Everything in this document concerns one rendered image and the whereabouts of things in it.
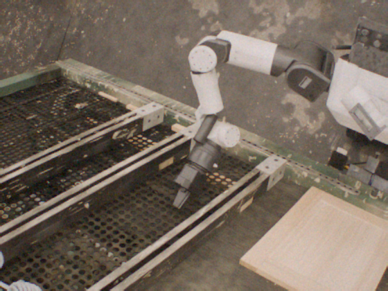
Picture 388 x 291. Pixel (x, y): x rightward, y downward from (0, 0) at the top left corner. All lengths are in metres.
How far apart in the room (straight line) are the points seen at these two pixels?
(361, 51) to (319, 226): 0.58
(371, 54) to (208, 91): 0.49
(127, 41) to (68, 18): 0.76
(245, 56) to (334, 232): 0.61
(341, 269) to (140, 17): 2.53
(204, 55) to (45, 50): 2.84
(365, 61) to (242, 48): 0.33
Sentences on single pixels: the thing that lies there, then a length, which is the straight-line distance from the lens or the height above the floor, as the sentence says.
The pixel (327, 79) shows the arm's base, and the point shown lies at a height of 1.35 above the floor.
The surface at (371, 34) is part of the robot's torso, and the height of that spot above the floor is 1.41.
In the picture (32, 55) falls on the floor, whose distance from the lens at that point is 4.06.
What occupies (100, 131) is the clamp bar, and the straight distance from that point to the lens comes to 1.65.
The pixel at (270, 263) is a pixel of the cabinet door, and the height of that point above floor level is 1.27.
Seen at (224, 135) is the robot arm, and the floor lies 1.27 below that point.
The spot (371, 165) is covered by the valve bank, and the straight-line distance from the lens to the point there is 1.71.
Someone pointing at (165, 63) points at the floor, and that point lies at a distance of 3.07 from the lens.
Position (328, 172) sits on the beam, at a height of 0.84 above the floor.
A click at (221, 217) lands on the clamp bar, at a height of 1.26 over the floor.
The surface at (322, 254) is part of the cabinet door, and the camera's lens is 1.33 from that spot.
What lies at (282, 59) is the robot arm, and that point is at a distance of 1.20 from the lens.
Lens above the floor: 2.45
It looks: 61 degrees down
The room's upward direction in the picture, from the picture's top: 71 degrees counter-clockwise
